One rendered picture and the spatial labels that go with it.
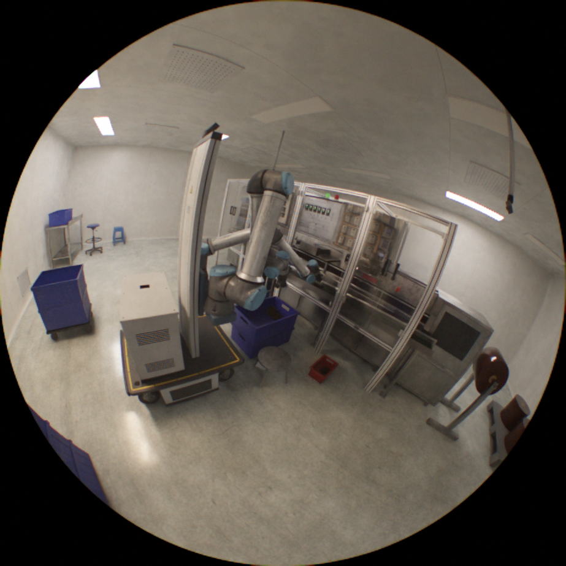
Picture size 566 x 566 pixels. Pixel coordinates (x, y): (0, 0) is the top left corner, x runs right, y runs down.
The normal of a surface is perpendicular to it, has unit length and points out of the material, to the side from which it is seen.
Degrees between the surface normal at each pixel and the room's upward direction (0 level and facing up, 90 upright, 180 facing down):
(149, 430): 0
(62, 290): 90
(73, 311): 90
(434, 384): 90
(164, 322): 90
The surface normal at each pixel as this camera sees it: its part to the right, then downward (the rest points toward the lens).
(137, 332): 0.64, 0.44
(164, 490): 0.23, -0.90
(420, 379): -0.71, 0.11
